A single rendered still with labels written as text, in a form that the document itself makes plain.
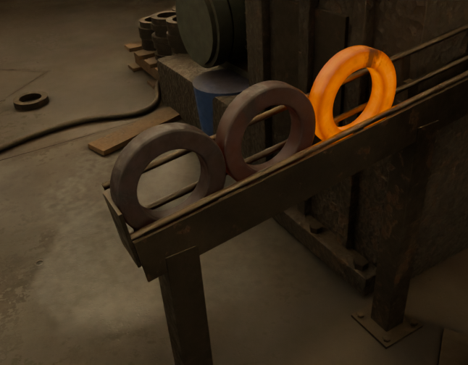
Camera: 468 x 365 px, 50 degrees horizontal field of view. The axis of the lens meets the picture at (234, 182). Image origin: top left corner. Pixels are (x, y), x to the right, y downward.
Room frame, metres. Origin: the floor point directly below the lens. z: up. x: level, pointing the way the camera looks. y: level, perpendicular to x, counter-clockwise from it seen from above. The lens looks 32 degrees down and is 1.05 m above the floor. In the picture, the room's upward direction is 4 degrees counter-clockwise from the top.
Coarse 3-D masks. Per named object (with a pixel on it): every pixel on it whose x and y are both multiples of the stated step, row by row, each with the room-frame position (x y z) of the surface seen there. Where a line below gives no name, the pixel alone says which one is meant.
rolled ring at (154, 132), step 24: (144, 144) 0.63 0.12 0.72; (168, 144) 0.65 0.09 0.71; (192, 144) 0.67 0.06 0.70; (216, 144) 0.69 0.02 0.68; (120, 168) 0.62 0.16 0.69; (144, 168) 0.63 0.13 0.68; (216, 168) 0.68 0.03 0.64; (120, 192) 0.61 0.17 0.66; (192, 192) 0.70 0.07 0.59; (144, 216) 0.62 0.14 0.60
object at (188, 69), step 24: (192, 0) 2.13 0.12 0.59; (216, 0) 2.03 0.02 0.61; (240, 0) 2.08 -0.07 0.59; (192, 24) 2.15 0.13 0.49; (216, 24) 2.00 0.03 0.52; (240, 24) 2.04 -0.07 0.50; (192, 48) 2.17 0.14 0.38; (216, 48) 2.02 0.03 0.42; (240, 48) 2.07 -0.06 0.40; (168, 72) 2.33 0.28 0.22; (192, 72) 2.22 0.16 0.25; (240, 72) 2.12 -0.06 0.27; (168, 96) 2.37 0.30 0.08; (192, 96) 2.11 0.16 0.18; (192, 120) 2.14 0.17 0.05; (216, 120) 1.92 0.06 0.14
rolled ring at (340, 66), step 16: (352, 48) 0.84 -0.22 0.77; (368, 48) 0.84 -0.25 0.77; (336, 64) 0.81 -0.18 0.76; (352, 64) 0.81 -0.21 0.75; (368, 64) 0.83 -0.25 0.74; (384, 64) 0.85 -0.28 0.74; (320, 80) 0.80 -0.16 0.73; (336, 80) 0.80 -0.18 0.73; (384, 80) 0.85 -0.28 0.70; (320, 96) 0.78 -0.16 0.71; (384, 96) 0.85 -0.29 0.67; (320, 112) 0.78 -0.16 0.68; (368, 112) 0.86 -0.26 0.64; (320, 128) 0.78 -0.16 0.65; (336, 128) 0.80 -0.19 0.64
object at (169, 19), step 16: (160, 16) 2.85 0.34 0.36; (144, 32) 2.93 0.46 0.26; (160, 32) 2.73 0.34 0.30; (176, 32) 2.50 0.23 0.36; (128, 48) 3.02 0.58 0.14; (144, 48) 2.96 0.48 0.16; (160, 48) 2.72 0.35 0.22; (176, 48) 2.52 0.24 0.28; (128, 64) 3.08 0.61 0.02; (144, 64) 2.95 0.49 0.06
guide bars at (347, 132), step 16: (448, 80) 0.92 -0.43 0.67; (416, 96) 0.88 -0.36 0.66; (384, 112) 0.84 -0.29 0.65; (352, 128) 0.80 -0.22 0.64; (320, 144) 0.76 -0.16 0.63; (288, 160) 0.73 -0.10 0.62; (256, 176) 0.70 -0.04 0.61; (224, 192) 0.67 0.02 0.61; (192, 208) 0.64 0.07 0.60; (160, 224) 0.62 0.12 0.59
